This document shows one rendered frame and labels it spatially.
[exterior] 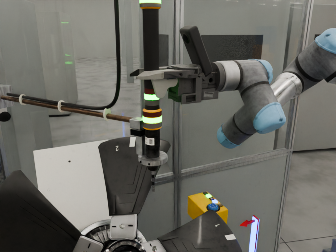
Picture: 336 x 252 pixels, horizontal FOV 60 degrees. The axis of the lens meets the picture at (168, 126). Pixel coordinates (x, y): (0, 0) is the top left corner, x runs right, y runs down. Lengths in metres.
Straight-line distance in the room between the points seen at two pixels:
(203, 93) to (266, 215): 1.65
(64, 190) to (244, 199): 1.29
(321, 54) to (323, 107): 3.79
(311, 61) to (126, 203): 0.71
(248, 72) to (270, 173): 1.41
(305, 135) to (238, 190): 2.94
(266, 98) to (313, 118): 4.04
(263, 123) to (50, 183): 0.71
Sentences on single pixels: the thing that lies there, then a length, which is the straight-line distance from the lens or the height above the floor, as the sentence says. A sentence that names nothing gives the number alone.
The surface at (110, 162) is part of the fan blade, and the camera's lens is 0.90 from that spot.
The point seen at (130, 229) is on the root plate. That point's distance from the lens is 0.82.
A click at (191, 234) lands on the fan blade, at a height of 1.18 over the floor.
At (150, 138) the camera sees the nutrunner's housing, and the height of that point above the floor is 1.52.
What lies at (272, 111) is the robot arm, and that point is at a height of 1.57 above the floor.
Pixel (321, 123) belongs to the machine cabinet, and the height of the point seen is 0.47.
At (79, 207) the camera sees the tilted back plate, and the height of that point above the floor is 1.19.
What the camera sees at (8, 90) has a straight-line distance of 1.09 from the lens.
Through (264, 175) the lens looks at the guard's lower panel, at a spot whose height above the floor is 0.85.
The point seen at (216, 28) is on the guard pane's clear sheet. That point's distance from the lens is 1.58.
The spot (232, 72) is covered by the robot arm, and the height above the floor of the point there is 1.66.
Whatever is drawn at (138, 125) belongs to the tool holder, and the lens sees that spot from 0.68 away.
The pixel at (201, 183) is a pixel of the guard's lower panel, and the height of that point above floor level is 0.90.
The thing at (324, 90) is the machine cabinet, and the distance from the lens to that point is 4.73.
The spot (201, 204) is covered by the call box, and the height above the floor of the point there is 1.07.
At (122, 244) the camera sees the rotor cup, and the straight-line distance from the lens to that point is 0.77.
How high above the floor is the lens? 1.75
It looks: 18 degrees down
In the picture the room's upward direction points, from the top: straight up
